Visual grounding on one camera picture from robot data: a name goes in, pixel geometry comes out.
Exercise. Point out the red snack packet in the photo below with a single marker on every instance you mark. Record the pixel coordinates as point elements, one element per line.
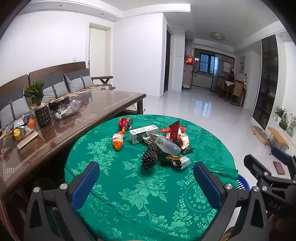
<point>175,132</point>

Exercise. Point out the clear plastic container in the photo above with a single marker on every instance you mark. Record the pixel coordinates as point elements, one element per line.
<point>167,144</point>

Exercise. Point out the dining table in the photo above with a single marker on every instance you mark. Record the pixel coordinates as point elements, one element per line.
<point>229,83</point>

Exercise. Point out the wooden bench with metal legs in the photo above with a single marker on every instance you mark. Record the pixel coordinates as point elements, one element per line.
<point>278,136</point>

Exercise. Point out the white door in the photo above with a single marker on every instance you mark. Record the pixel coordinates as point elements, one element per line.
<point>98,51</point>

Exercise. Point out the blue plastic basket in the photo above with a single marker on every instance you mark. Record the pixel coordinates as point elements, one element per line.
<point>242,183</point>

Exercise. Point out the tall plant in green pot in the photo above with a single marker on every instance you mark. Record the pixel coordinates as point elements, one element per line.
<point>291,126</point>

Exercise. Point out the kitchen window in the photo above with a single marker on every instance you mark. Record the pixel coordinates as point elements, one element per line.
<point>208,62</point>

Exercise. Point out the white teapot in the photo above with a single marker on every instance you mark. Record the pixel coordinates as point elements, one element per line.
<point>75,106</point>

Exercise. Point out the framed wall picture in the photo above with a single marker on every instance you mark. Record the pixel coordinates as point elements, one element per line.
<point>242,64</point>

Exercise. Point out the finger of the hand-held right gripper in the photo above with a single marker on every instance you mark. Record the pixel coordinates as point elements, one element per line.
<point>279,154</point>
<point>253,165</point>

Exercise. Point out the brown wooden sofa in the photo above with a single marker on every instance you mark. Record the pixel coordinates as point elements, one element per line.
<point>69,67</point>

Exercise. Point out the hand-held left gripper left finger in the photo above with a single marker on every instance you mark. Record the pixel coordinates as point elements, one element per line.
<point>85,183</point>

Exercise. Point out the round beige floor cushion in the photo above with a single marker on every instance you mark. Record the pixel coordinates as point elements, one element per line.
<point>261,137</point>
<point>256,129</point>

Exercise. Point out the dark glass cabinet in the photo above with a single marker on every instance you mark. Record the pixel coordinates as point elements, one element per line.
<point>266,81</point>

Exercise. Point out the dark red floor mat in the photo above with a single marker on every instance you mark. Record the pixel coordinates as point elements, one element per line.
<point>279,167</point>

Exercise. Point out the white and green carton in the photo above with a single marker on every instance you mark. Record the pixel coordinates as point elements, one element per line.
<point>143,134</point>

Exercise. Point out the white kitchen counter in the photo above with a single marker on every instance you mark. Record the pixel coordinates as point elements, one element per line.
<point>202,80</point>

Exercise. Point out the grey two-tone cushion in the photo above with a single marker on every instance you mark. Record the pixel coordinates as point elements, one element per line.
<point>56,85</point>
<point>78,81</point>
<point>12,106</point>

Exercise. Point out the dark wrapper with white end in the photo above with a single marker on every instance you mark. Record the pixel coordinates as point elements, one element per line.
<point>175,161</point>

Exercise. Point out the green floral tablecloth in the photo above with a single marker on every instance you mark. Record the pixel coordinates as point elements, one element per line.
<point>138,190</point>

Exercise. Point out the wooden dining chair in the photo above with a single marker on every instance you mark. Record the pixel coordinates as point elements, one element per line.
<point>238,91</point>

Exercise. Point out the brown wooden coffee table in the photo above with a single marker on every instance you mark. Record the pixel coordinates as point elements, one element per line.
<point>104,102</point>

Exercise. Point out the round ceiling lamp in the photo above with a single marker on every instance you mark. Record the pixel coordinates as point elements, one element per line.
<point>217,36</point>

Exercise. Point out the tan snack wrapper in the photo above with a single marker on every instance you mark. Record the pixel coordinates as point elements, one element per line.
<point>184,140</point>

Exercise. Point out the low green potted plant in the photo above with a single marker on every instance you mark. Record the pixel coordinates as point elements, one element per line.
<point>283,125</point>

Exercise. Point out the plant in black studded pot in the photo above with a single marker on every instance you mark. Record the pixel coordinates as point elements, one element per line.
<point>42,117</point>

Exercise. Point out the orange snack wrapper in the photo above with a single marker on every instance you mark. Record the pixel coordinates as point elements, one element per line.
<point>118,142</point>

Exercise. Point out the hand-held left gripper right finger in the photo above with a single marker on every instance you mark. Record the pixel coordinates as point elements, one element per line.
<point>208,185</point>

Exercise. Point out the dark green snack packet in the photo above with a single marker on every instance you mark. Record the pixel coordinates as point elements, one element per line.
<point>189,150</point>

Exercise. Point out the leafy plant in white pot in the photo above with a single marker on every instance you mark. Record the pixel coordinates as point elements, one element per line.
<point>279,113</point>

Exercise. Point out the yellow fruit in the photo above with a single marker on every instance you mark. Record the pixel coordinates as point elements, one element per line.
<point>16,132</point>

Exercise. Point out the tan cardboard box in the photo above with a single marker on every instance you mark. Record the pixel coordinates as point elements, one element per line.
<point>26,141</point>

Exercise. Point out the crushed red can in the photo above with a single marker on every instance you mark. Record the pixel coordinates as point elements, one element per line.
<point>124,122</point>

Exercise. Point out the orange fruit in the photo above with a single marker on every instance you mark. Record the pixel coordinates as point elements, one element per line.
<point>31,122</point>

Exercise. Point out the dark doorway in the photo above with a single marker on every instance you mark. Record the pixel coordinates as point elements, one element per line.
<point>167,58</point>

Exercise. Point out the red wall poster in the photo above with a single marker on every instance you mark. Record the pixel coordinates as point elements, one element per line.
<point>189,60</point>

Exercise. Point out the red crinkled wrapper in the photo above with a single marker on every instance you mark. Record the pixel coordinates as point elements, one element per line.
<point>164,130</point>

